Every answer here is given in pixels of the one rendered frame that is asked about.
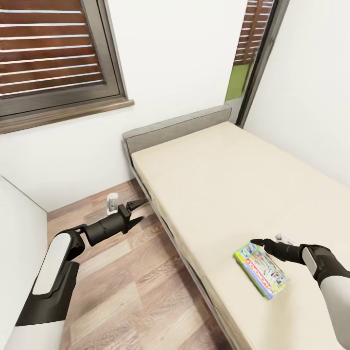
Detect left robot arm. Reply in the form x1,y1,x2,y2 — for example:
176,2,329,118
3,193,148,350

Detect board game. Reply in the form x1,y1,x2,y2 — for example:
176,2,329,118
233,242,290,300

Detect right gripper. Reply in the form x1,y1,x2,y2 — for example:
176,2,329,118
250,238,291,262

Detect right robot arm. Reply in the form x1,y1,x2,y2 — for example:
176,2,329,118
250,232,350,350

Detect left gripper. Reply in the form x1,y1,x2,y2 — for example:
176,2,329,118
99,199,148,239

